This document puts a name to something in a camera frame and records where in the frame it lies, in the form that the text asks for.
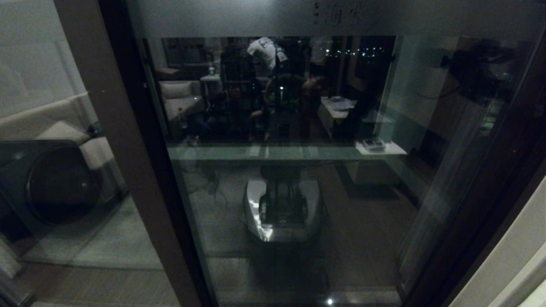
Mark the grey floor rug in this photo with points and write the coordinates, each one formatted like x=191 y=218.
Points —
x=106 y=243

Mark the brown framed fixed glass door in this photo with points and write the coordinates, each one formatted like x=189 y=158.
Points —
x=123 y=128

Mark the brown framed sliding glass door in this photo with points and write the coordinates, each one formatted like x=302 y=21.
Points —
x=460 y=192

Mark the dark brown door jamb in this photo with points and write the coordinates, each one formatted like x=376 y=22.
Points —
x=507 y=243

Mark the grey and beige sofa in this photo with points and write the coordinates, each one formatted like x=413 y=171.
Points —
x=64 y=134

